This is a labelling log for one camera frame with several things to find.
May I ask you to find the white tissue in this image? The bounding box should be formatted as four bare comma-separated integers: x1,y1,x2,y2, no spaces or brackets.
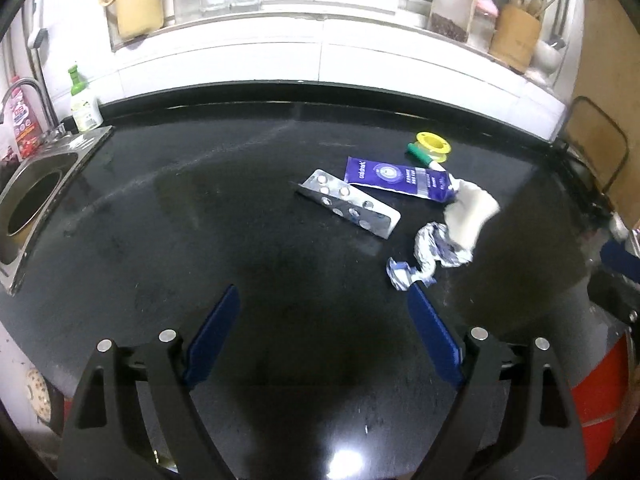
443,179,502,254

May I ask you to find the glass jar with peppercorns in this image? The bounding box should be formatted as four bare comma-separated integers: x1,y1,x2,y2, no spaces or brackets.
426,0,481,44

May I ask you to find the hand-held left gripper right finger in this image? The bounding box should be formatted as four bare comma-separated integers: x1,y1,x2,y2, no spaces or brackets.
406,282,587,480

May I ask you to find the pink cap baby bottle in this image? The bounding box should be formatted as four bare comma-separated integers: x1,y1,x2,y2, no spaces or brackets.
470,0,499,54

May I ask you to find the silver blister pack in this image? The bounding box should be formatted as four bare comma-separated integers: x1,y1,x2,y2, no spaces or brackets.
294,169,402,240

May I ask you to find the wooden cutting board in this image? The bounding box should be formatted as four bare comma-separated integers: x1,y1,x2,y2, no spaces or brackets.
564,0,640,217

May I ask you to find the green marker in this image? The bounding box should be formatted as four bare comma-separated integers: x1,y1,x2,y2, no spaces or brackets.
404,143,447,171

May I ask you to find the chrome faucet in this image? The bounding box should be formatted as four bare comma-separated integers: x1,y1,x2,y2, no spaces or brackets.
0,77,68,142

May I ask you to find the yellow tape spool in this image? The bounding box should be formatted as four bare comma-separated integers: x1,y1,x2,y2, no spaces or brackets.
416,131,453,162

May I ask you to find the blue white wrapper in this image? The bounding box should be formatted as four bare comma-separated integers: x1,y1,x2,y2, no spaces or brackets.
386,222,474,292

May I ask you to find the bamboo utensil holder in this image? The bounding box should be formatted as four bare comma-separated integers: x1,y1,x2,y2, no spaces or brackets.
489,2,544,74

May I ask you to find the black metal rack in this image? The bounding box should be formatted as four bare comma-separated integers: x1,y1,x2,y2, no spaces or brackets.
550,95,629,213

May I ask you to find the stainless steel sink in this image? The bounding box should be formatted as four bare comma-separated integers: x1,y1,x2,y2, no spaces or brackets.
0,125,117,297

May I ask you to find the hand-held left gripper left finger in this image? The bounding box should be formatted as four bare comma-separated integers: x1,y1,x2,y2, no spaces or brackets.
60,284,242,480

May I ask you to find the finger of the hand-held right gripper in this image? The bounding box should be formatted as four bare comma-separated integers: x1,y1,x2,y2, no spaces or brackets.
601,239,640,285

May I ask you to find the purple tube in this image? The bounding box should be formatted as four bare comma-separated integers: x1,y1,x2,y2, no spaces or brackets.
344,155,459,205

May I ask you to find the red detergent bottle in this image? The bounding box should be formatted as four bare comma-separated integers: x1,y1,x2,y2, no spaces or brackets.
0,85,42,162

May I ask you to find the white green pump bottle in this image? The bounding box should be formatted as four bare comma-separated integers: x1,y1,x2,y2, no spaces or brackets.
67,62,104,134

